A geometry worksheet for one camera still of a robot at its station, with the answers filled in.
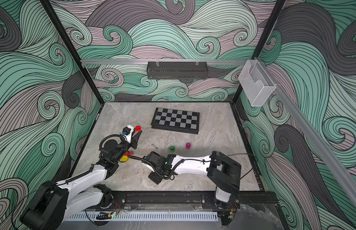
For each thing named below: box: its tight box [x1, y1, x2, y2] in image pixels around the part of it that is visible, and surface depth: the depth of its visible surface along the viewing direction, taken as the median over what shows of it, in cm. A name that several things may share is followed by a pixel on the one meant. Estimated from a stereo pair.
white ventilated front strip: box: [63, 211, 219, 221], surface depth 71 cm
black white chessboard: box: [150, 107, 201, 135], surface depth 106 cm
